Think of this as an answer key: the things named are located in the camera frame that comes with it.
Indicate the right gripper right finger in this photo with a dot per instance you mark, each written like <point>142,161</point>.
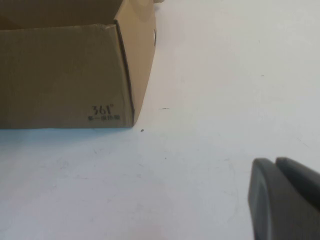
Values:
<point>305,185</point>

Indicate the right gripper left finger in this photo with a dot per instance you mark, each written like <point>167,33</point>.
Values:
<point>265,205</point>

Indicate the brown cardboard shoe box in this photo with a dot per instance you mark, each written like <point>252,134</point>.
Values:
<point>62,75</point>

